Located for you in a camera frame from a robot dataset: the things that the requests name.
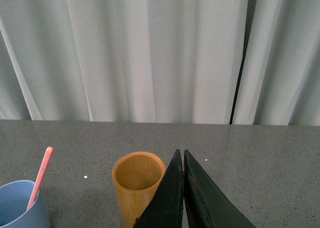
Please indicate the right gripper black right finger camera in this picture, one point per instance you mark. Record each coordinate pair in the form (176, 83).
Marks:
(206, 205)

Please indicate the bamboo chopstick holder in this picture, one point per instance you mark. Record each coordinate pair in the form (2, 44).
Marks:
(136, 177)

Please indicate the pink chopstick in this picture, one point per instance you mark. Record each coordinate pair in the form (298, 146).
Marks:
(39, 178)

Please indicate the white pleated curtain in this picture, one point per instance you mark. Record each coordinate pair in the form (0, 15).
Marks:
(165, 61)

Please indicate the light blue cup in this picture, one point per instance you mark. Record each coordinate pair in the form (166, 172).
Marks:
(14, 198)

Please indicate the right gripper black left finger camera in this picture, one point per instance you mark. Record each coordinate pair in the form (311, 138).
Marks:
(166, 206)

